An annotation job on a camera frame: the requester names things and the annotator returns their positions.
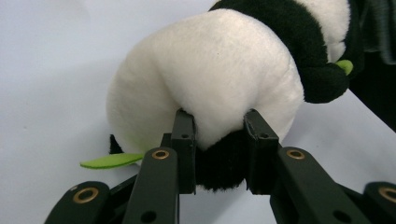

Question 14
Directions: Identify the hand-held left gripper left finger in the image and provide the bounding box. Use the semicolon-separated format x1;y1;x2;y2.
121;108;198;224

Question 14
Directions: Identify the panda plush toy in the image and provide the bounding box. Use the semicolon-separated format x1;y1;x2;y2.
79;0;365;192

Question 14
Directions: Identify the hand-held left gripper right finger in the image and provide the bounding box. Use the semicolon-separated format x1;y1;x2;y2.
243;108;372;224

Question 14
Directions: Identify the light blue table mat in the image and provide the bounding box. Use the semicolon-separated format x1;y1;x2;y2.
0;0;396;224

